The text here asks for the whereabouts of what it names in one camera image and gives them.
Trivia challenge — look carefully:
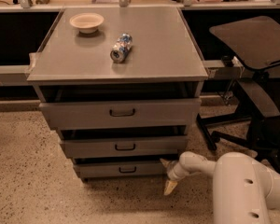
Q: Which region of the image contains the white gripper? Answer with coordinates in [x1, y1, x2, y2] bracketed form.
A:
[160, 159, 188, 196]

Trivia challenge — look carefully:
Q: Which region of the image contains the grey bottom drawer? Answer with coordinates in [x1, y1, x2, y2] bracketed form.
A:
[74, 161, 165, 179]

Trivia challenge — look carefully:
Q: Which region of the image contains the grey drawer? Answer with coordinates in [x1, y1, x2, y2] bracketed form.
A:
[60, 136, 187, 159]
[74, 161, 165, 179]
[40, 99, 201, 130]

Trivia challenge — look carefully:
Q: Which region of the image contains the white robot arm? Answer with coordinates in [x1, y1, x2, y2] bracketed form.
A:
[161, 151, 280, 224]

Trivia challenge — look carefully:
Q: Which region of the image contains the grey top drawer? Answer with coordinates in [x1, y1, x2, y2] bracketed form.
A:
[40, 99, 201, 130]

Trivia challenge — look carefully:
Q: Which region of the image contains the grey middle drawer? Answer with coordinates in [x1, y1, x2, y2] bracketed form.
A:
[60, 136, 187, 159]

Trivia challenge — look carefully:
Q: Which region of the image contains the grey drawer cabinet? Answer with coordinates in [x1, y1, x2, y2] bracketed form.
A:
[26, 6, 209, 183]

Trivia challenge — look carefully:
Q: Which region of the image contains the black office chair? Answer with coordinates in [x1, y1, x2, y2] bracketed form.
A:
[197, 16, 280, 174]

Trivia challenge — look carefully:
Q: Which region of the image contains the blue white soda can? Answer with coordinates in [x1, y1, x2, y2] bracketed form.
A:
[110, 34, 133, 63]

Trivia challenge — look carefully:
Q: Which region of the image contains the beige paper bowl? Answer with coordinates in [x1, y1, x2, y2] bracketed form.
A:
[69, 13, 105, 34]

